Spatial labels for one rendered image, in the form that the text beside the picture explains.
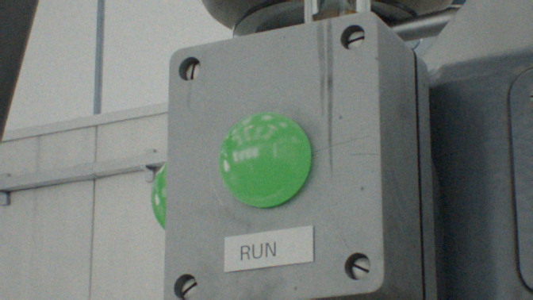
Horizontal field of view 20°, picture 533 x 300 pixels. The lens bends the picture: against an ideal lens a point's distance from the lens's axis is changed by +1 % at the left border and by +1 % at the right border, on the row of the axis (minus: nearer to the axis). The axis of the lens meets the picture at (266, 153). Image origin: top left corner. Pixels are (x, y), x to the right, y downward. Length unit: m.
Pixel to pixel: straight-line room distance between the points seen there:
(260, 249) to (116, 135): 6.61
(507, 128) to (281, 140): 0.08
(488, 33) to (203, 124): 0.20
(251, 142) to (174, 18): 6.69
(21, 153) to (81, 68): 0.51
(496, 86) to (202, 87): 0.10
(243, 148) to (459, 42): 0.24
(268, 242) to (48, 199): 6.73
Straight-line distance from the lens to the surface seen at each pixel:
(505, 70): 0.50
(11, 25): 0.91
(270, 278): 0.45
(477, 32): 0.65
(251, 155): 0.44
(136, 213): 6.87
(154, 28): 7.17
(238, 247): 0.45
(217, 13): 0.95
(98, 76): 7.21
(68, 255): 7.02
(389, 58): 0.46
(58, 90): 7.36
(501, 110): 0.49
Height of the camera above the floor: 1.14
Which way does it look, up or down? 19 degrees up
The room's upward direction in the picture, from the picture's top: straight up
